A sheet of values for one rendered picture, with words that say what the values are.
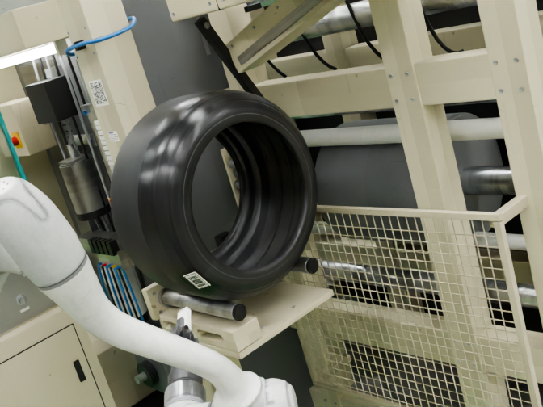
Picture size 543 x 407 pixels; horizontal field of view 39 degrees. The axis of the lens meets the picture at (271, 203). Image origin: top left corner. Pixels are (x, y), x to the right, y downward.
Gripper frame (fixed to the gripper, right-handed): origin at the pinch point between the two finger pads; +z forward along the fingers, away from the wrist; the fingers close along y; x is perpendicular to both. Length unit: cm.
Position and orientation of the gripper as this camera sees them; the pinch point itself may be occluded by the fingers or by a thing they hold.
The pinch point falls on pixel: (184, 320)
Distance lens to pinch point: 182.4
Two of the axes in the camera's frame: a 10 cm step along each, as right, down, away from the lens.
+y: 5.9, 6.0, 5.4
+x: 8.0, -5.2, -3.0
